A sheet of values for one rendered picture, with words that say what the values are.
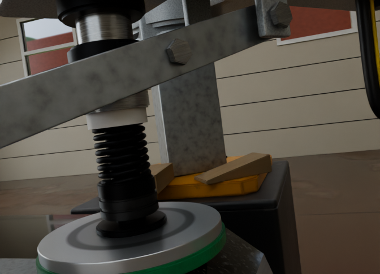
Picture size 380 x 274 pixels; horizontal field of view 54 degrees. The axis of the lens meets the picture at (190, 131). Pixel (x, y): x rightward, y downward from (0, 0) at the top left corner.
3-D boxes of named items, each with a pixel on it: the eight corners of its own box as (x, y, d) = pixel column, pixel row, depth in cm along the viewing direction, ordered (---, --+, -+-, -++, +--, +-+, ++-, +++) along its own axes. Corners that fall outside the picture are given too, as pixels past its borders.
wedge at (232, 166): (254, 168, 114) (253, 152, 114) (272, 171, 105) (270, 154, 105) (194, 179, 108) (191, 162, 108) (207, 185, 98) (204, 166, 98)
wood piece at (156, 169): (143, 181, 116) (141, 165, 116) (174, 178, 114) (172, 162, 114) (120, 197, 96) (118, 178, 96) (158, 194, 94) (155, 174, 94)
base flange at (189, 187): (156, 172, 159) (155, 161, 158) (273, 162, 143) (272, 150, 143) (93, 203, 112) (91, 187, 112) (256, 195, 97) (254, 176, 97)
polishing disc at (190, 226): (156, 203, 60) (155, 195, 60) (259, 223, 43) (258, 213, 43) (15, 247, 46) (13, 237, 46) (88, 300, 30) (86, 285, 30)
